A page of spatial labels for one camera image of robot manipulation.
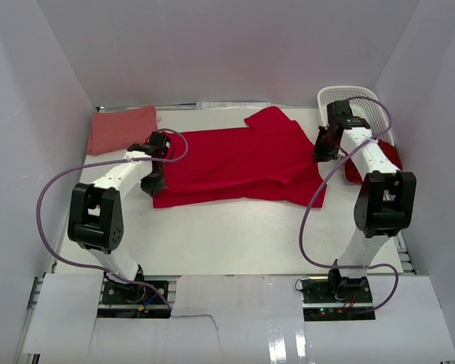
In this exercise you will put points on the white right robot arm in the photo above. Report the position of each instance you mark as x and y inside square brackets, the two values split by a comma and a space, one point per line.
[382, 209]

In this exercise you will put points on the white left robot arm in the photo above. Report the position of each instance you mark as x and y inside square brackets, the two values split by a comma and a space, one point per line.
[96, 221]

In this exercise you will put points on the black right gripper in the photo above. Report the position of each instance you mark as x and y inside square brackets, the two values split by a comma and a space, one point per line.
[319, 154]

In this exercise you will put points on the folded salmon pink t shirt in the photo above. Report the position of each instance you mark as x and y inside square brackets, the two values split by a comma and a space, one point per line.
[111, 131]

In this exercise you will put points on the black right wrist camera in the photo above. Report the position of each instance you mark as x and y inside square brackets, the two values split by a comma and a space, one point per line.
[338, 110]

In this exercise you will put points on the bright red t shirt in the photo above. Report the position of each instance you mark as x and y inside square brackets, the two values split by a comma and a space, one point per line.
[270, 159]

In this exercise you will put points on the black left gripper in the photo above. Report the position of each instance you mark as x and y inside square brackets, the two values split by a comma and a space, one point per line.
[153, 186]

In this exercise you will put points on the dark red crumpled t shirt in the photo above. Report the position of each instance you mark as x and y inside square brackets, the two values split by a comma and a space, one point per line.
[391, 158]

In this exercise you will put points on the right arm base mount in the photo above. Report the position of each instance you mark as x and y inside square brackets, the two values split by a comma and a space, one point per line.
[323, 303]

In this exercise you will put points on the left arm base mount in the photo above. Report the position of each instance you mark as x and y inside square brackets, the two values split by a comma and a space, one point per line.
[123, 301]

